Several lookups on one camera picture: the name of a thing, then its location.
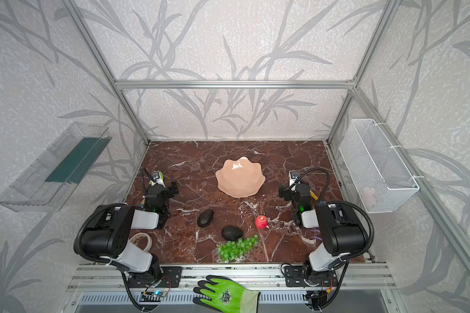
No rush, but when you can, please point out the red fake fruit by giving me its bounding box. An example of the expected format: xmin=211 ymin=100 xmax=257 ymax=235
xmin=255 ymin=215 xmax=268 ymax=230

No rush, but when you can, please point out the dark avocado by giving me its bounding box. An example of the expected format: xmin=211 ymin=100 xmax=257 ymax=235
xmin=221 ymin=225 xmax=244 ymax=241
xmin=197 ymin=209 xmax=214 ymax=228

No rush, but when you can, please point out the pink scalloped fruit bowl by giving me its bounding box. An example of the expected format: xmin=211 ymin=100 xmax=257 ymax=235
xmin=215 ymin=156 xmax=266 ymax=198

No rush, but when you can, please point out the green fake grape bunch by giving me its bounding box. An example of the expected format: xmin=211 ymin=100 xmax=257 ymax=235
xmin=218 ymin=235 xmax=259 ymax=262

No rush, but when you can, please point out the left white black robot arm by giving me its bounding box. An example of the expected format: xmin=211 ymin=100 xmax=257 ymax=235
xmin=74 ymin=182 xmax=179 ymax=280

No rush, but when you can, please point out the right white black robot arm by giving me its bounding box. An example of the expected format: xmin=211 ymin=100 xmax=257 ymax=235
xmin=278 ymin=183 xmax=375 ymax=279

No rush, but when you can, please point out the yellow blue toy tool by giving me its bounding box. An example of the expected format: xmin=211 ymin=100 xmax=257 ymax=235
xmin=310 ymin=190 xmax=319 ymax=202

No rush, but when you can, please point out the green yellow toy spatula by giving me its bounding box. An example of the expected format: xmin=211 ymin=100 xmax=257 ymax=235
xmin=140 ymin=178 xmax=155 ymax=207

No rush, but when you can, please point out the purple toy piece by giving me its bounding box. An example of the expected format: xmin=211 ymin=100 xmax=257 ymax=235
xmin=312 ymin=230 xmax=322 ymax=243

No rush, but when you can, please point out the clear tape roll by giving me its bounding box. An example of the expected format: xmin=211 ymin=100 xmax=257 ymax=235
xmin=129 ymin=232 xmax=153 ymax=252

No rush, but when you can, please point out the pink object in basket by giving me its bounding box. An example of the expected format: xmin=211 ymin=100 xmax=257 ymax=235
xmin=361 ymin=187 xmax=377 ymax=210

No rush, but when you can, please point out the small circuit board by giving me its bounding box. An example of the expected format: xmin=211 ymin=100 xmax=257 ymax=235
xmin=139 ymin=290 xmax=168 ymax=303

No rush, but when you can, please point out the green black work glove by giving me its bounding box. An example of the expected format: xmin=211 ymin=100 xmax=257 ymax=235
xmin=193 ymin=275 xmax=261 ymax=313

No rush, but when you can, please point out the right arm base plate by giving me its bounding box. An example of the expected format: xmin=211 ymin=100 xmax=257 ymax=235
xmin=280 ymin=263 xmax=339 ymax=288

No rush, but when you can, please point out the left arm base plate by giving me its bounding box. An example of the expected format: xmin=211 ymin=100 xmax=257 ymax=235
xmin=127 ymin=266 xmax=182 ymax=288

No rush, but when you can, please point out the white wire mesh basket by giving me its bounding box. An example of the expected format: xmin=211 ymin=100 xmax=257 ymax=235
xmin=339 ymin=119 xmax=420 ymax=213

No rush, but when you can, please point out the aluminium front rail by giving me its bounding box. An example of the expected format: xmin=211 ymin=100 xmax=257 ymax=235
xmin=67 ymin=263 xmax=396 ymax=292

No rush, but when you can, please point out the clear plastic wall tray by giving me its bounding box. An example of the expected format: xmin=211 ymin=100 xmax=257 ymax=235
xmin=0 ymin=122 xmax=112 ymax=213

